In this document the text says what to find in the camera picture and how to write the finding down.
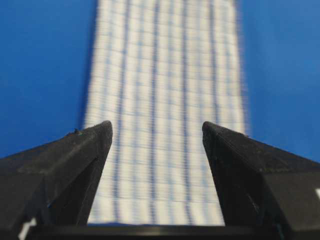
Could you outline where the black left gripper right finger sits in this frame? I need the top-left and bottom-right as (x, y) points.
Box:
(202, 121), (320, 240)

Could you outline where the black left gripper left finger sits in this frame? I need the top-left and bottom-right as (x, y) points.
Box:
(0, 120), (113, 240)

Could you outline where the blue table cloth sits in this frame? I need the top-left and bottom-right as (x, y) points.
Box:
(0, 0), (320, 161)

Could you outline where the white blue-striped towel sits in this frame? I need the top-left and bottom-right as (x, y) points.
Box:
(84, 0), (248, 226)

